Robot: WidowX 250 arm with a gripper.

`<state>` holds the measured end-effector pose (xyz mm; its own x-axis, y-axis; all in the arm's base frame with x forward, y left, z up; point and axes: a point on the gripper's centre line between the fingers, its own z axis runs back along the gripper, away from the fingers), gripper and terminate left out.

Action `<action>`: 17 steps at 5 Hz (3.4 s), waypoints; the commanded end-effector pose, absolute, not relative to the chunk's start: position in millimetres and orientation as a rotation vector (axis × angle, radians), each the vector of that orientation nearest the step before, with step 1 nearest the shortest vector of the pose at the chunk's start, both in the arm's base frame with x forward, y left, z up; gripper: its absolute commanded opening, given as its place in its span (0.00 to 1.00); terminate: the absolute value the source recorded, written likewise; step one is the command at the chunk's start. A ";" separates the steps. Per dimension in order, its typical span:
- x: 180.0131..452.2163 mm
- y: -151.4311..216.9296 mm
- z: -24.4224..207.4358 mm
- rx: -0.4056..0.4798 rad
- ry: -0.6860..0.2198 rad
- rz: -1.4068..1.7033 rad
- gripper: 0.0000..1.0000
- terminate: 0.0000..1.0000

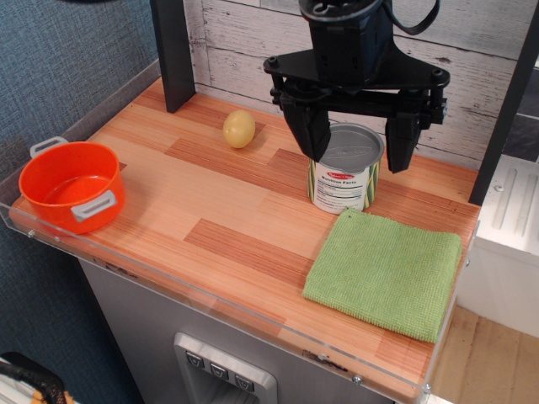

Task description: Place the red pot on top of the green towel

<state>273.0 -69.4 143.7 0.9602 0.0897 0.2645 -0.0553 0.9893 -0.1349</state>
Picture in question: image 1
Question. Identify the green towel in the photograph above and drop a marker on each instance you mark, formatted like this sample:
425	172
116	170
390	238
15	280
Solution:
391	275

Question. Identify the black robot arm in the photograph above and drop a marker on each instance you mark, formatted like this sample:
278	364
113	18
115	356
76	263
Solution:
329	10

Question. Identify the red pot with grey handles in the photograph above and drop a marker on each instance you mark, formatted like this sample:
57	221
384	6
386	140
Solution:
75	186

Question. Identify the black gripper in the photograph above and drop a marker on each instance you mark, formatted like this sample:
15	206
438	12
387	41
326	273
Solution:
355	67

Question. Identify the grey toy fridge cabinet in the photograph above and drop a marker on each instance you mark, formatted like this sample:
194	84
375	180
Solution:
145	321

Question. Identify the toy food can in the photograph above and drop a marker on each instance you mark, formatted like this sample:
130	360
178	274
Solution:
347	174

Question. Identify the white toy sink unit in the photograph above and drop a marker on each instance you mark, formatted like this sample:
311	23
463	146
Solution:
500	278

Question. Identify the clear acrylic edge guard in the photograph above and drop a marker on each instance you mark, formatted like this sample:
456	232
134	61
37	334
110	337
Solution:
233	232

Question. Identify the yellow toy potato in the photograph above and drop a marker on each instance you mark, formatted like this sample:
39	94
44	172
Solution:
239	129

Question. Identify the black and orange object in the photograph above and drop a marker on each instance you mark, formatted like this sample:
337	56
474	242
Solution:
24	381

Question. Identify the dark grey right post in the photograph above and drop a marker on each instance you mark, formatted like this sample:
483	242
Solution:
515	92

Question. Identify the dark grey left post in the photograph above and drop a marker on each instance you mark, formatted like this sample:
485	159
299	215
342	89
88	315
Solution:
173	49

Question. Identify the silver dispenser panel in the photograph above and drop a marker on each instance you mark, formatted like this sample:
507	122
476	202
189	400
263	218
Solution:
211	375

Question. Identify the dark grey post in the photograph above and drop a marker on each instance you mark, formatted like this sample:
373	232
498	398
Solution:
173	49
515	92

